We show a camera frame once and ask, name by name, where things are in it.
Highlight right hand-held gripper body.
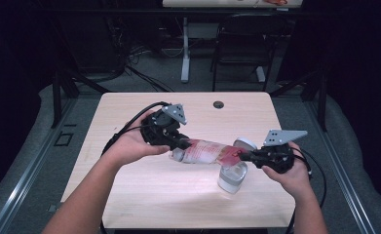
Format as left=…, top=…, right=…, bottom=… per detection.
left=255, top=130, right=309, bottom=175

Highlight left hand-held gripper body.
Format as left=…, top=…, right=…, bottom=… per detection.
left=140, top=102, right=188, bottom=147

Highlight red and white refill pouch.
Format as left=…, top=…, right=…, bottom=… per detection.
left=169, top=138, right=249, bottom=168

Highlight white flip-lid container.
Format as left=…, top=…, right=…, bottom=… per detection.
left=217, top=136, right=258, bottom=195

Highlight person's right hand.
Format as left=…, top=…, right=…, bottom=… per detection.
left=261, top=142, right=311, bottom=201

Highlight person's left hand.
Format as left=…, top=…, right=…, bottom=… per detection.
left=108, top=110, right=171, bottom=167

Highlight black metal stand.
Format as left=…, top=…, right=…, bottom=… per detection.
left=269, top=69, right=328, bottom=133
left=51, top=69, right=111, bottom=130

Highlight white desk leg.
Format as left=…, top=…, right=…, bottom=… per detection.
left=180, top=17, right=191, bottom=84

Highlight white desk foot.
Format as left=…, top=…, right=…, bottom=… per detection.
left=255, top=66, right=266, bottom=83

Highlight black folding chair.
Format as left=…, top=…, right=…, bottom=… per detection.
left=210, top=13, right=288, bottom=93

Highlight light wooden desk top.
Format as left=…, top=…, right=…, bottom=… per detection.
left=162, top=0, right=306, bottom=9

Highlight left hand-held gripper cable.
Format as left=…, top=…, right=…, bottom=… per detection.
left=99, top=100, right=171, bottom=234

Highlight hand-held gripper cable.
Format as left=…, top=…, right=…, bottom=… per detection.
left=99, top=100, right=171, bottom=234
left=286, top=146, right=327, bottom=234

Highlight right hand-held gripper cable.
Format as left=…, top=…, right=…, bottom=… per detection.
left=286, top=146, right=327, bottom=234

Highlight bundle of floor cables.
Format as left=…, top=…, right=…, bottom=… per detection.
left=106, top=16, right=176, bottom=94

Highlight aluminium floor rail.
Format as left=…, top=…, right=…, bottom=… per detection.
left=0, top=97, right=79, bottom=234
left=303, top=100, right=377, bottom=234

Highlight black square floor frame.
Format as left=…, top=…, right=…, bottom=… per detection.
left=54, top=131, right=74, bottom=147

